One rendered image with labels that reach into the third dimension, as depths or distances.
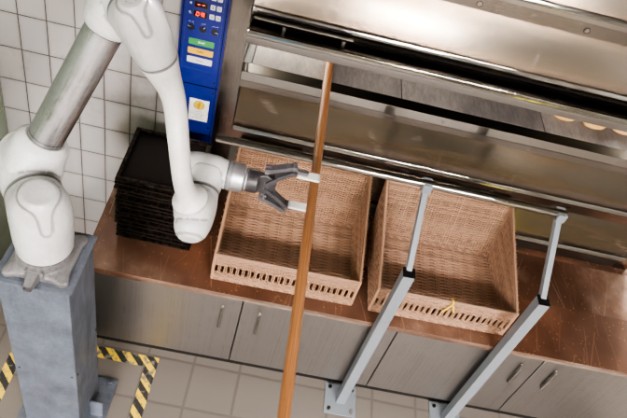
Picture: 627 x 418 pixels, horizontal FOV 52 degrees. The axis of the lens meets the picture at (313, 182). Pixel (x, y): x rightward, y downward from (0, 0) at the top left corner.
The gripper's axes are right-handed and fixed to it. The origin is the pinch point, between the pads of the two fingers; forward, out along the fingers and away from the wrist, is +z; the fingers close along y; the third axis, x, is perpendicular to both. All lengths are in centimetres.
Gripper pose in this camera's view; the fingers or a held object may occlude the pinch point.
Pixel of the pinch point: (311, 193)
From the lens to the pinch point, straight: 197.0
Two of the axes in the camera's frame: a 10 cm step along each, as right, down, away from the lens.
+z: 9.7, 2.2, 0.9
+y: -2.1, 6.8, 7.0
